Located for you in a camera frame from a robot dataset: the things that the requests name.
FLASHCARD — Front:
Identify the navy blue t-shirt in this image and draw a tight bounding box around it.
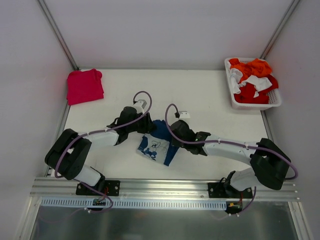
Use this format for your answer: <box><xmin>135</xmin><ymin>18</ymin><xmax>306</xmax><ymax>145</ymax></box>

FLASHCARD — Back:
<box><xmin>136</xmin><ymin>120</ymin><xmax>179</xmax><ymax>167</ymax></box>

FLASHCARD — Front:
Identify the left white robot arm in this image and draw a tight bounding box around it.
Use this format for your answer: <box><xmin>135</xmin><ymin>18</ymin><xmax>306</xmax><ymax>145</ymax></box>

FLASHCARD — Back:
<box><xmin>44</xmin><ymin>106</ymin><xmax>156</xmax><ymax>195</ymax></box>

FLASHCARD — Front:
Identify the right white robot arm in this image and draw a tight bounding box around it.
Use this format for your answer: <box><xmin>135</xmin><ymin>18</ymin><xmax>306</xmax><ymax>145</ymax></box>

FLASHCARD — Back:
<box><xmin>169</xmin><ymin>120</ymin><xmax>291</xmax><ymax>198</ymax></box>

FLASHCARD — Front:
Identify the red t-shirt in basket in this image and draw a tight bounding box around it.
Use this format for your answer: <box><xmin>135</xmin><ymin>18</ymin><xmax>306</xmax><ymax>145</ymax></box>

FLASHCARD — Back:
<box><xmin>234</xmin><ymin>74</ymin><xmax>279</xmax><ymax>105</ymax></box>

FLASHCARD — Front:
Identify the folded pink t-shirt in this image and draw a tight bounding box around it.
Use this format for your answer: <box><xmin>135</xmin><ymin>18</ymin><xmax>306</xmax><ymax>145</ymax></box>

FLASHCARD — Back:
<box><xmin>66</xmin><ymin>68</ymin><xmax>104</xmax><ymax>106</ymax></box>

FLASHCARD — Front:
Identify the white t-shirt in basket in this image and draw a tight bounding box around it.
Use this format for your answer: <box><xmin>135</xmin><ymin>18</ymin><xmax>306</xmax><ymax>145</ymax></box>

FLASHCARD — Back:
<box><xmin>230</xmin><ymin>68</ymin><xmax>272</xmax><ymax>98</ymax></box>

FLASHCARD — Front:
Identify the orange t-shirt in basket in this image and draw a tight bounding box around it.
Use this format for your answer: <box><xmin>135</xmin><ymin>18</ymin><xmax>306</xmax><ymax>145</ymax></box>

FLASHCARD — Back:
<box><xmin>229</xmin><ymin>58</ymin><xmax>272</xmax><ymax>83</ymax></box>

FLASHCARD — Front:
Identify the white plastic basket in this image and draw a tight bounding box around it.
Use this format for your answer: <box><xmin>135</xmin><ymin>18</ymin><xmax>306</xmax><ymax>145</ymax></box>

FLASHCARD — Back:
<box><xmin>224</xmin><ymin>57</ymin><xmax>282</xmax><ymax>111</ymax></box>

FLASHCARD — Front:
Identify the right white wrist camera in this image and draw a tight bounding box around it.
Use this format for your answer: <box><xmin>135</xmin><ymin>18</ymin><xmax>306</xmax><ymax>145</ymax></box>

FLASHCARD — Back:
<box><xmin>174</xmin><ymin>111</ymin><xmax>191</xmax><ymax>123</ymax></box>

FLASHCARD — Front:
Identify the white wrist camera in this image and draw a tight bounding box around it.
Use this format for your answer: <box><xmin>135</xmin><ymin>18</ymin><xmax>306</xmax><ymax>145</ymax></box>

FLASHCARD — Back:
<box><xmin>174</xmin><ymin>111</ymin><xmax>191</xmax><ymax>123</ymax></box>
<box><xmin>132</xmin><ymin>99</ymin><xmax>147</xmax><ymax>114</ymax></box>

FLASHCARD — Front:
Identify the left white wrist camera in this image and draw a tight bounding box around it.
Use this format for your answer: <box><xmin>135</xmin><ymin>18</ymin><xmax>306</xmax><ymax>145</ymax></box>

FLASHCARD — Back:
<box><xmin>132</xmin><ymin>99</ymin><xmax>147</xmax><ymax>114</ymax></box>

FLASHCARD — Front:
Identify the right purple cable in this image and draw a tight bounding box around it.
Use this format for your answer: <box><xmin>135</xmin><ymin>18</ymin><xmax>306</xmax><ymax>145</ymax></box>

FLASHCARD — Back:
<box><xmin>164</xmin><ymin>103</ymin><xmax>299</xmax><ymax>218</ymax></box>

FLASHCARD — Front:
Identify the purple cable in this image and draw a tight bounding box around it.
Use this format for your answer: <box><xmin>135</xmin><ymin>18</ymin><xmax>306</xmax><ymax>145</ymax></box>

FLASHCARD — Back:
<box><xmin>164</xmin><ymin>103</ymin><xmax>299</xmax><ymax>218</ymax></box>
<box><xmin>54</xmin><ymin>90</ymin><xmax>153</xmax><ymax>214</ymax></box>

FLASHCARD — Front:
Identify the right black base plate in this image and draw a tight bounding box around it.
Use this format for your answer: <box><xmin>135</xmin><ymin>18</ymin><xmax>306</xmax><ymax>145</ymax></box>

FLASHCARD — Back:
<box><xmin>207</xmin><ymin>182</ymin><xmax>253</xmax><ymax>199</ymax></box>

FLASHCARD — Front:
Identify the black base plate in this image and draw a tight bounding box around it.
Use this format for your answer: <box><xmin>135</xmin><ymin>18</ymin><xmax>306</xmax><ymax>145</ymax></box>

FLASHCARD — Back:
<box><xmin>207</xmin><ymin>182</ymin><xmax>253</xmax><ymax>199</ymax></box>
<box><xmin>75</xmin><ymin>179</ymin><xmax>121</xmax><ymax>197</ymax></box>

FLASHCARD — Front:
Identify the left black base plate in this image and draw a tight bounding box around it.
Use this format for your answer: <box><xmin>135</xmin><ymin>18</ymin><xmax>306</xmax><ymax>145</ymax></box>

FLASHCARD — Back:
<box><xmin>75</xmin><ymin>179</ymin><xmax>121</xmax><ymax>197</ymax></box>

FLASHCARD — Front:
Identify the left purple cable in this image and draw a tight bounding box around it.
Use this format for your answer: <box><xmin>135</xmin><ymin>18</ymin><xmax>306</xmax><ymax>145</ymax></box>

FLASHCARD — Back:
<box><xmin>54</xmin><ymin>90</ymin><xmax>153</xmax><ymax>214</ymax></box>

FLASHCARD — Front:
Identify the aluminium mounting rail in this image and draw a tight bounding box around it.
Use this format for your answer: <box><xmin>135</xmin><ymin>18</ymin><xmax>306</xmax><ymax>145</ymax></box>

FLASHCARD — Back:
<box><xmin>30</xmin><ymin>177</ymin><xmax>301</xmax><ymax>202</ymax></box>

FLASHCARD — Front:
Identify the white slotted cable duct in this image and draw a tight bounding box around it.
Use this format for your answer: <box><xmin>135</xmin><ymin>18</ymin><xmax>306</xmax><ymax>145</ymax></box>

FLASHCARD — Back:
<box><xmin>40</xmin><ymin>197</ymin><xmax>227</xmax><ymax>211</ymax></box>

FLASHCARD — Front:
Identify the left aluminium corner post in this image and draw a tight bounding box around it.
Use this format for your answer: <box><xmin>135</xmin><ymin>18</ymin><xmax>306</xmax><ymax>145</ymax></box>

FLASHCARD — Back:
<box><xmin>36</xmin><ymin>0</ymin><xmax>80</xmax><ymax>71</ymax></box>

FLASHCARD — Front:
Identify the aluminium corner post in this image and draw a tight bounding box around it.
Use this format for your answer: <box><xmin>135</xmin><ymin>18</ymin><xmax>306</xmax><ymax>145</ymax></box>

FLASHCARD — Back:
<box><xmin>260</xmin><ymin>0</ymin><xmax>301</xmax><ymax>59</ymax></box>
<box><xmin>36</xmin><ymin>0</ymin><xmax>80</xmax><ymax>71</ymax></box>

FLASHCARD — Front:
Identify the right aluminium corner post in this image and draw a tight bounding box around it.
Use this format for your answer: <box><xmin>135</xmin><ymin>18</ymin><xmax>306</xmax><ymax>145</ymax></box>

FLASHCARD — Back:
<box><xmin>260</xmin><ymin>0</ymin><xmax>301</xmax><ymax>59</ymax></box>

